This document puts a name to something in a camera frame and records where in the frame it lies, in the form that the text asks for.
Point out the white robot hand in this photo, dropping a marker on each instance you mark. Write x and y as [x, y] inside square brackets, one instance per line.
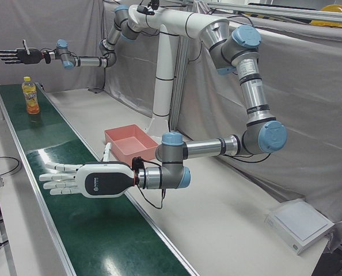
[104, 181]

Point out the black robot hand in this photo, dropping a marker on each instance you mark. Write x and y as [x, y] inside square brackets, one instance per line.
[30, 56]

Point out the orange drink bottle yellow cap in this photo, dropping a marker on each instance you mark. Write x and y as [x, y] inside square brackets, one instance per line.
[31, 99]

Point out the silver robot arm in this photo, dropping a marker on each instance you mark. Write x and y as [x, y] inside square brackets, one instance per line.
[90, 61]
[254, 95]

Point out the pink plastic basket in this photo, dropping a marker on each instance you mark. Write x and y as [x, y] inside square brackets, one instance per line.
[130, 141]

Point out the green conveyor belt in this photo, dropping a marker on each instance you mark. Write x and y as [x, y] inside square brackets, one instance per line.
[102, 244]

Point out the aluminium profile column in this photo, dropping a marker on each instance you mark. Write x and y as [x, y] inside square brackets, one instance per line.
[178, 100]

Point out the white flat box device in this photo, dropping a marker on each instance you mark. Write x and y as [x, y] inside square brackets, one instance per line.
[300, 224]

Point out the grey backdrop curtain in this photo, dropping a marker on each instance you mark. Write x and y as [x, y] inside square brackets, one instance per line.
[303, 86]

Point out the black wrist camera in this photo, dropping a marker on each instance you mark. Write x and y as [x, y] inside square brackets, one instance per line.
[137, 163]
[47, 57]

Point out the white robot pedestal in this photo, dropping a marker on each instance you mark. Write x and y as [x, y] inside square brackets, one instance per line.
[163, 86]

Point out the black head camera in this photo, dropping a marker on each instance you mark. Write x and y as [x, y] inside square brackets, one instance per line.
[145, 10]

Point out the aluminium frame beam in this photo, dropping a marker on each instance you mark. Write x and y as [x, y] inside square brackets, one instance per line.
[274, 11]

